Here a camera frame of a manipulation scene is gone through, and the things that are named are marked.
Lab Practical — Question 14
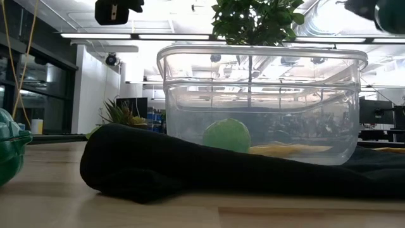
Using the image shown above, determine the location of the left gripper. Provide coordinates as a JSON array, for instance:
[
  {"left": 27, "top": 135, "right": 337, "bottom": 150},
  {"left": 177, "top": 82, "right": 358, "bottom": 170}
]
[{"left": 94, "top": 0, "right": 145, "bottom": 26}]

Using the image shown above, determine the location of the yellow banana toy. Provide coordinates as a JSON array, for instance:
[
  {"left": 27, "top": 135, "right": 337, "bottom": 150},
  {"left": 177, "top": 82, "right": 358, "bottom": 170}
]
[{"left": 248, "top": 142, "right": 333, "bottom": 157}]

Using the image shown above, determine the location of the green bell pepper toy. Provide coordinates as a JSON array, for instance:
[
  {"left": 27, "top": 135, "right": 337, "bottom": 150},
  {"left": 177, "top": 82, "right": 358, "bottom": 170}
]
[{"left": 0, "top": 107, "right": 34, "bottom": 187}]

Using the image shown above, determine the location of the light green lime toy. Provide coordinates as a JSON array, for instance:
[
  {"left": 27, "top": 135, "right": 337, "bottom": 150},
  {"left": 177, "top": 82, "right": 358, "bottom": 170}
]
[{"left": 202, "top": 117, "right": 252, "bottom": 154}]

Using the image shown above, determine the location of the clear plastic tupperware container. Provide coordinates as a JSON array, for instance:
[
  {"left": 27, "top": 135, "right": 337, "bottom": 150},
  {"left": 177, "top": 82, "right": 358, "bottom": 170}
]
[{"left": 156, "top": 44, "right": 370, "bottom": 167}]

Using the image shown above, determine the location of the black computer monitor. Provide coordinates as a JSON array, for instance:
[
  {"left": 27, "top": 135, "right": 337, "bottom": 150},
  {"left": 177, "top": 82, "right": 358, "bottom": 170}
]
[
  {"left": 394, "top": 104, "right": 405, "bottom": 131},
  {"left": 115, "top": 97, "right": 149, "bottom": 120},
  {"left": 359, "top": 98, "right": 395, "bottom": 126}
]

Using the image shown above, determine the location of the small potted succulent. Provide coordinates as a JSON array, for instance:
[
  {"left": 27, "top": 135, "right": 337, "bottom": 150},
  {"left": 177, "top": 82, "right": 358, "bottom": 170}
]
[{"left": 98, "top": 98, "right": 149, "bottom": 130}]

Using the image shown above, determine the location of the leafy plant in black pot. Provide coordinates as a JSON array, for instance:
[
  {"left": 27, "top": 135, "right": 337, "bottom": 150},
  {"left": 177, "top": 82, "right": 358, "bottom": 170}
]
[{"left": 211, "top": 0, "right": 306, "bottom": 108}]

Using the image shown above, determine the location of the white cylinder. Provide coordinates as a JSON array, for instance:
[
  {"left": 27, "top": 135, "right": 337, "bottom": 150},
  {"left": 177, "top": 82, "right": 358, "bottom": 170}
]
[{"left": 30, "top": 118, "right": 44, "bottom": 135}]

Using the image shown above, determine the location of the yellow cloth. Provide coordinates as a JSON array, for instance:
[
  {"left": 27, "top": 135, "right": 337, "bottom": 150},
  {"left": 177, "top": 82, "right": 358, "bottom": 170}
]
[{"left": 373, "top": 146, "right": 405, "bottom": 155}]

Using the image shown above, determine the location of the black cloth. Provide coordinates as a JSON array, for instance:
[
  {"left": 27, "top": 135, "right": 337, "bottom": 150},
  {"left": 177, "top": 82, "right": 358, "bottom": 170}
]
[{"left": 79, "top": 123, "right": 405, "bottom": 205}]

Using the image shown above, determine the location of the ceiling security camera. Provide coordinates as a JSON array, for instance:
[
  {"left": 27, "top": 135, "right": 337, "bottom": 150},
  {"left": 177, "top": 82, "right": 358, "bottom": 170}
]
[{"left": 104, "top": 52, "right": 119, "bottom": 67}]

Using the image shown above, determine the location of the yellow cable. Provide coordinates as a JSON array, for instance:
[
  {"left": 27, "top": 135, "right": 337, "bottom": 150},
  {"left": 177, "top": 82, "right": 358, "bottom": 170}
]
[{"left": 1, "top": 0, "right": 41, "bottom": 127}]

